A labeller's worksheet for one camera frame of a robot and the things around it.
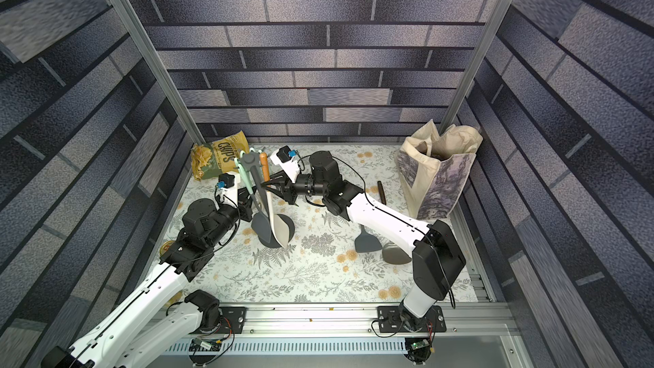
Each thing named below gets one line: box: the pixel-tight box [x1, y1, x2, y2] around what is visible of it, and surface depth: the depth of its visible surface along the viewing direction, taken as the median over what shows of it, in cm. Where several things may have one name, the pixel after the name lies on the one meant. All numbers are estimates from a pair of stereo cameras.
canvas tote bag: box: [395, 119, 484, 220], surface depth 89 cm
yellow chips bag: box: [190, 130, 249, 182], surface depth 107 cm
